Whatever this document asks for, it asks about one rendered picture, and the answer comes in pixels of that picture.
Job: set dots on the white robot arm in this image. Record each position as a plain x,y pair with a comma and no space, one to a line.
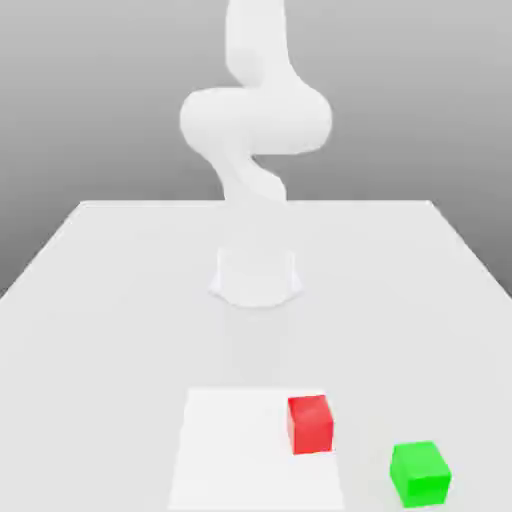
256,120

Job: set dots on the small red cube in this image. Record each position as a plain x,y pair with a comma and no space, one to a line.
310,425

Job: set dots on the small green cube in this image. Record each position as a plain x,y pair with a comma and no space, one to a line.
420,474

